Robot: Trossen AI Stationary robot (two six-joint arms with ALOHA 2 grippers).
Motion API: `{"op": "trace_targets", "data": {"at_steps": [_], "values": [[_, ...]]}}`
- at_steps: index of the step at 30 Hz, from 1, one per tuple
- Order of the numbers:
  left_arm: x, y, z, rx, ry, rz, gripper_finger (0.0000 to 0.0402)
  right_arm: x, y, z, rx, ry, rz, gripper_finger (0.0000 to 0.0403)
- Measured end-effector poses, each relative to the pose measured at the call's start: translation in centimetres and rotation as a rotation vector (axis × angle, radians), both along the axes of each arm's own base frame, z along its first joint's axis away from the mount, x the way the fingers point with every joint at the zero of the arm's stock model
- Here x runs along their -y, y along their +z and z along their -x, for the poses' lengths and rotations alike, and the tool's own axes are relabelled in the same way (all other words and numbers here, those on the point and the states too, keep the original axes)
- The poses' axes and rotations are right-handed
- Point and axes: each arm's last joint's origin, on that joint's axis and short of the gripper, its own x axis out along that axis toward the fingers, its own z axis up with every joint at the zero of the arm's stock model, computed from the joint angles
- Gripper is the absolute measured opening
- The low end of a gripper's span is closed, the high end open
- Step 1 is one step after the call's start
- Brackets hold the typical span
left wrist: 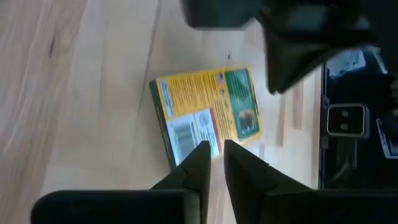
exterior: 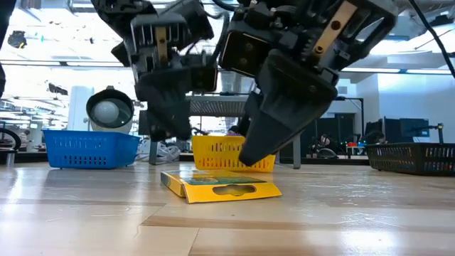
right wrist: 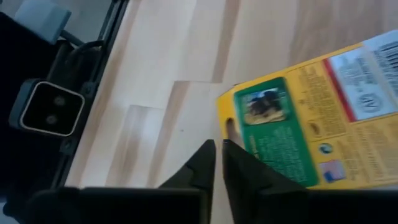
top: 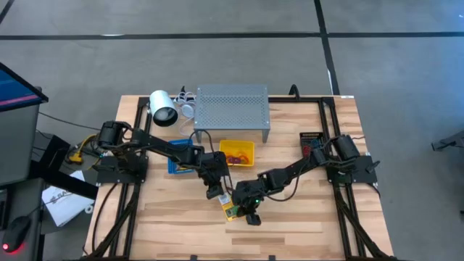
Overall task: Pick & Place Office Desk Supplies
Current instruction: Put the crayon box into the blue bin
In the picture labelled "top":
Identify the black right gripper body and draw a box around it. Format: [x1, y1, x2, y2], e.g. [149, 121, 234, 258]
[231, 180, 265, 213]

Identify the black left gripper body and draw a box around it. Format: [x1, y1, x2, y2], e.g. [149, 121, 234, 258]
[197, 151, 231, 186]

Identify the black computer mouse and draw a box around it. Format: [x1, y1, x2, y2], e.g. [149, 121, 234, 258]
[1, 216, 33, 254]

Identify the yellow plug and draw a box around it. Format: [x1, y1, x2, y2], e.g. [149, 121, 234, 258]
[67, 149, 85, 165]

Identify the dark grey side desk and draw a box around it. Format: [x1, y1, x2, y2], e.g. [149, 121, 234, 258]
[0, 177, 46, 261]

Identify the grey perforated metal shelf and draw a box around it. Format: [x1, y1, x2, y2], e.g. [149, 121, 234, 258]
[193, 83, 272, 144]

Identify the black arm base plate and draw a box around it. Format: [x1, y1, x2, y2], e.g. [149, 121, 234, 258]
[326, 155, 378, 185]
[96, 155, 149, 185]

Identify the black cable loop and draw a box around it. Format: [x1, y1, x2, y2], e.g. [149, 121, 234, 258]
[288, 83, 302, 101]

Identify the white coiled cable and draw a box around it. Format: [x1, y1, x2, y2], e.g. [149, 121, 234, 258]
[173, 90, 196, 106]

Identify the yellow green card pack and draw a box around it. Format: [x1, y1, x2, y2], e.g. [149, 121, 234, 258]
[217, 193, 241, 223]

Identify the grey monitor with blue screen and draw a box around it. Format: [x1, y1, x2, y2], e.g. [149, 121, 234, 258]
[0, 62, 49, 186]

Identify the yellow plastic basket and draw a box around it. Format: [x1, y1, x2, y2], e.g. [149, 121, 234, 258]
[218, 139, 256, 168]

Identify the blue plastic basket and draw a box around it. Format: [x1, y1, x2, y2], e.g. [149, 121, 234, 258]
[167, 138, 196, 175]

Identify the white paper booklet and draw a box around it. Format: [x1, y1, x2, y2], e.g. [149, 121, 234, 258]
[41, 170, 96, 228]

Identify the black plastic basket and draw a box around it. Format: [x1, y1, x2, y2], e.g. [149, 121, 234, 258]
[299, 131, 326, 157]

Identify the black stand base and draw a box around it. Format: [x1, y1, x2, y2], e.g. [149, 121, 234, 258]
[28, 132, 99, 200]

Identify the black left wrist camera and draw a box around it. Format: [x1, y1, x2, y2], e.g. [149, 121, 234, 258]
[206, 183, 225, 200]

